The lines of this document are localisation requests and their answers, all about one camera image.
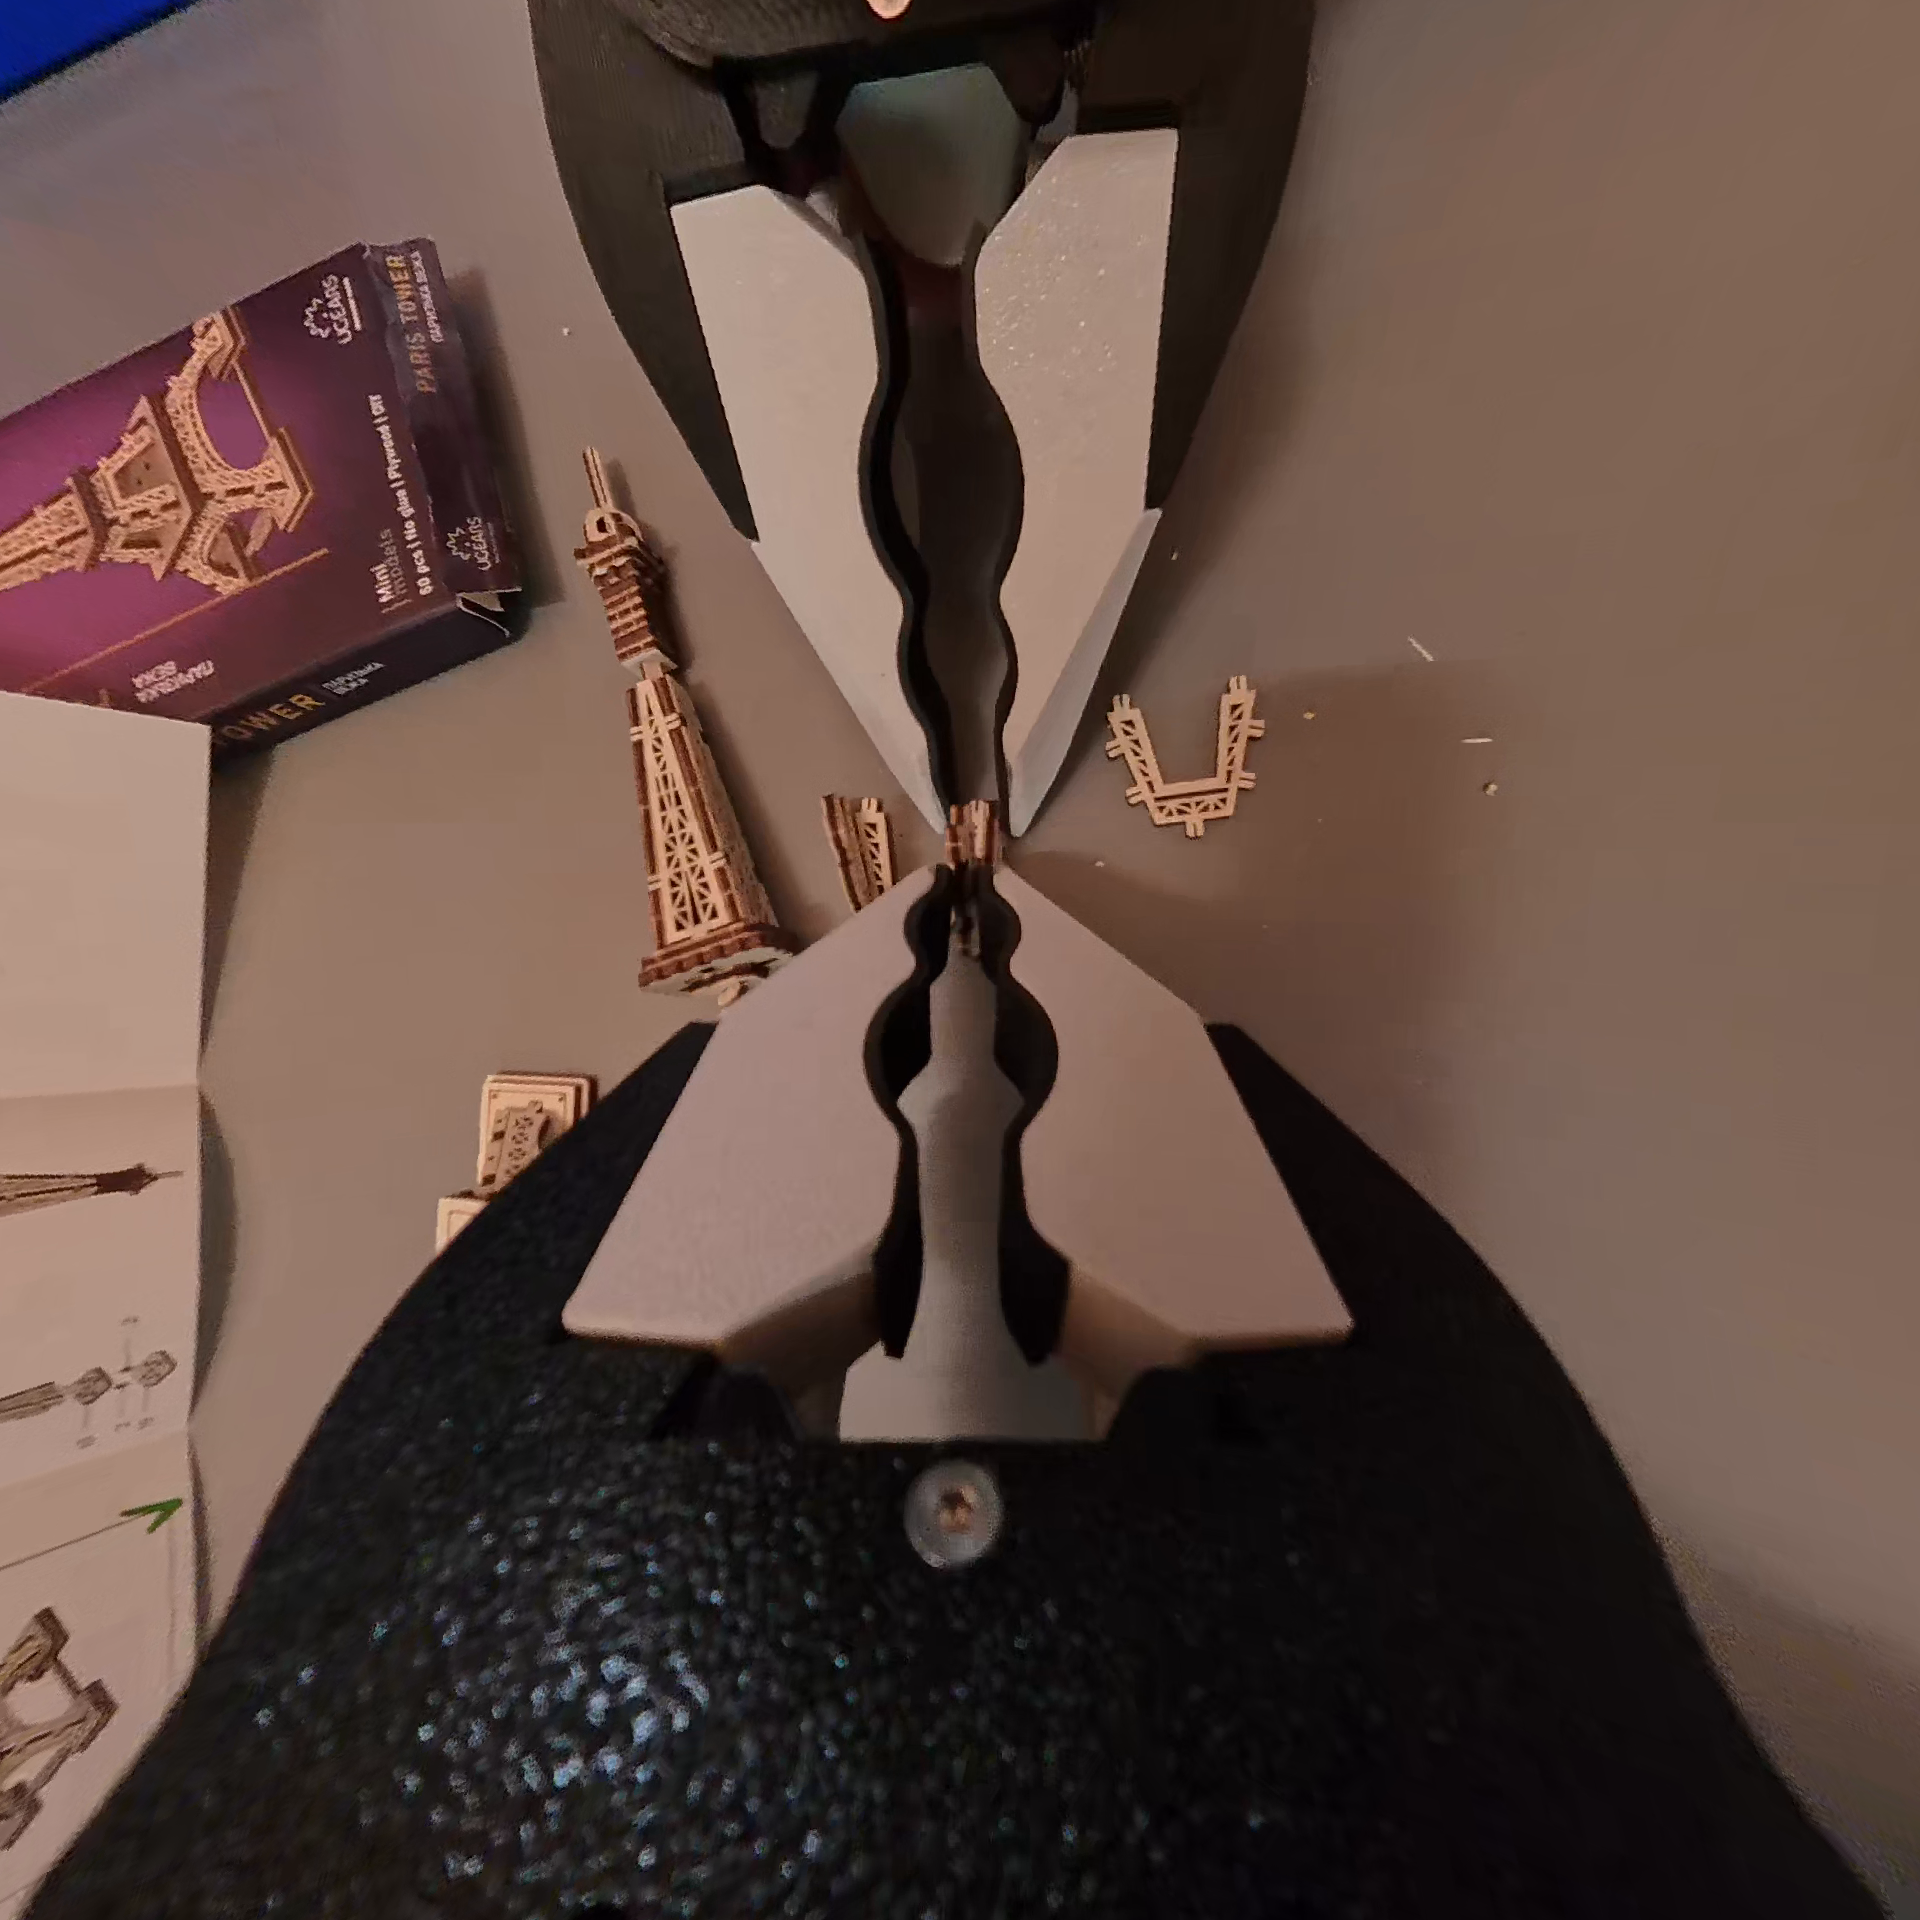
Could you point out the purple puzzle box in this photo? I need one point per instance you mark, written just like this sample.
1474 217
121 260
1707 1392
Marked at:
224 494

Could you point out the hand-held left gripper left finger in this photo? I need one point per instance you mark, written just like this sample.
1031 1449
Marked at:
750 1186

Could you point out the wooden tower spire model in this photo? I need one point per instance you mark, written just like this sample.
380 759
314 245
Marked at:
683 809

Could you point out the wooden tower base model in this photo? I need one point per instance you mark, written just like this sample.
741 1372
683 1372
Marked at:
516 1126

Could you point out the folded instruction leaflet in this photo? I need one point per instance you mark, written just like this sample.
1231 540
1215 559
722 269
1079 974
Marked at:
89 898

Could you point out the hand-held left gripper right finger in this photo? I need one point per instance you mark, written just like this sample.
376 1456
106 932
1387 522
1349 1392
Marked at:
1185 1186

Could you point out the small wooden arch piece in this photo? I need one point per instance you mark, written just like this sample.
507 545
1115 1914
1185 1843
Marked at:
857 846
1185 795
975 833

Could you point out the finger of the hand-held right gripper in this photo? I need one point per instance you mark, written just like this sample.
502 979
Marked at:
781 375
1082 302

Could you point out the blue bin with tag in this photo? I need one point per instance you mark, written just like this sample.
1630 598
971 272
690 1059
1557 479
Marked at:
22 32

